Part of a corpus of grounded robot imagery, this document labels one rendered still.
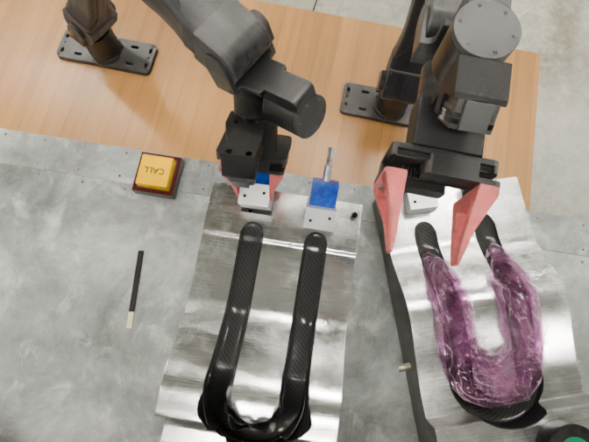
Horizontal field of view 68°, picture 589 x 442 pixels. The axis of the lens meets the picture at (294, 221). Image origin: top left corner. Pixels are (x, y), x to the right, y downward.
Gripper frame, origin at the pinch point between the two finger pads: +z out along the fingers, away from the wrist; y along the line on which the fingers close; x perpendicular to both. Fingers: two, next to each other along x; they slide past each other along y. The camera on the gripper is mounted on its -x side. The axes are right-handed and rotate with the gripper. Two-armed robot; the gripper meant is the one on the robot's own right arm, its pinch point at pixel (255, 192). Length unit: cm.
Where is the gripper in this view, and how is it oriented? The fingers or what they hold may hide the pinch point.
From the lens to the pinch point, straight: 70.9
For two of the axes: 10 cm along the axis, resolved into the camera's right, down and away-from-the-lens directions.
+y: 9.9, 1.3, -0.6
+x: 1.3, -6.7, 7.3
